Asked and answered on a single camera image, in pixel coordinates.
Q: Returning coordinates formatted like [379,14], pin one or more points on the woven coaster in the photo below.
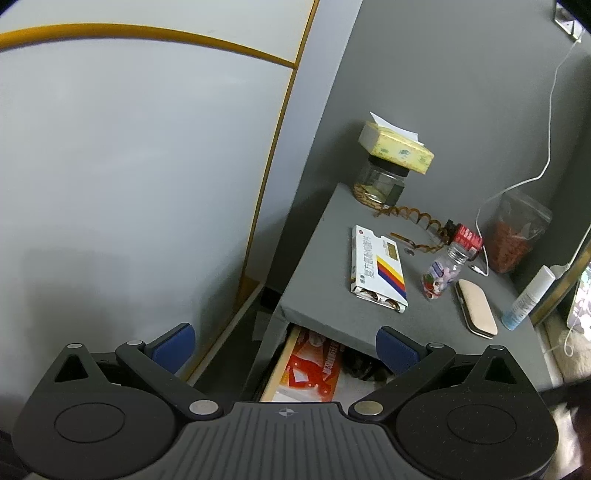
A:
[364,198]

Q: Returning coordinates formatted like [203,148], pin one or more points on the metal wall fixture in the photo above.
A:
[568,21]

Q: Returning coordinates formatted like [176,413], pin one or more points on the red and white box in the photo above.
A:
[314,374]

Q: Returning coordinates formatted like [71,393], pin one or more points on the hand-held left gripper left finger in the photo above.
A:
[173,347]

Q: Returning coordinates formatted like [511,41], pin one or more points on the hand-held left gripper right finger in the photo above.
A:
[397,351]

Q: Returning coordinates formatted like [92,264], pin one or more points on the grey nightstand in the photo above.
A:
[332,295]

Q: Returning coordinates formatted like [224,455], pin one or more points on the white spray bottle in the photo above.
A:
[526,300]

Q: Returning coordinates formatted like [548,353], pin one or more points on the beige blanket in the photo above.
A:
[572,364]

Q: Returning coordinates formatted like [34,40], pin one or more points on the clear bag of red berries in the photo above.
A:
[510,240]

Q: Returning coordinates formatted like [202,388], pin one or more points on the black crumpled item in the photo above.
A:
[364,367]

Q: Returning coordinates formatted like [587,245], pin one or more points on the clear bottle of candies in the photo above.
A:
[438,277]

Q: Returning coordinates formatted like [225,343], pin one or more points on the white striped medicine box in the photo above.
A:
[374,267]

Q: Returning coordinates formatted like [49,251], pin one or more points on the dark blurred object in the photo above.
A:
[575,415]

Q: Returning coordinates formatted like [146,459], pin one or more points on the yellow tissue pack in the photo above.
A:
[397,150]

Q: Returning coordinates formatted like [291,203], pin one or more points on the red label bottle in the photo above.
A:
[468,237]

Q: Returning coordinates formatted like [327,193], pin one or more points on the beige oblong case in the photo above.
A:
[475,309]

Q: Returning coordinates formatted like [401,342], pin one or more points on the brown spiral hair band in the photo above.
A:
[411,214]

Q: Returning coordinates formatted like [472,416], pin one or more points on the glass jar with black lid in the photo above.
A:
[381,182]

